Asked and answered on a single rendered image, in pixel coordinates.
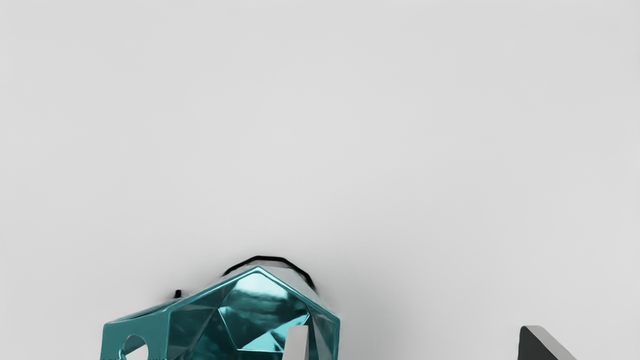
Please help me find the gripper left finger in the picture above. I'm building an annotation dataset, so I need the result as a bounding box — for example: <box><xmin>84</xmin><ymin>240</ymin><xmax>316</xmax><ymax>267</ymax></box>
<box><xmin>282</xmin><ymin>325</ymin><xmax>310</xmax><ymax>360</ymax></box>

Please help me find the teal faceted mug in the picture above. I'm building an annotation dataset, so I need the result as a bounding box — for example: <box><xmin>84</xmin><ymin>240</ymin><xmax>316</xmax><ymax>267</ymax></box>
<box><xmin>100</xmin><ymin>265</ymin><xmax>341</xmax><ymax>360</ymax></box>

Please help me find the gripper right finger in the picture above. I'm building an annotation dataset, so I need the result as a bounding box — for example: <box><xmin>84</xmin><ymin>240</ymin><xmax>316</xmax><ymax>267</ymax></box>
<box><xmin>517</xmin><ymin>325</ymin><xmax>578</xmax><ymax>360</ymax></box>

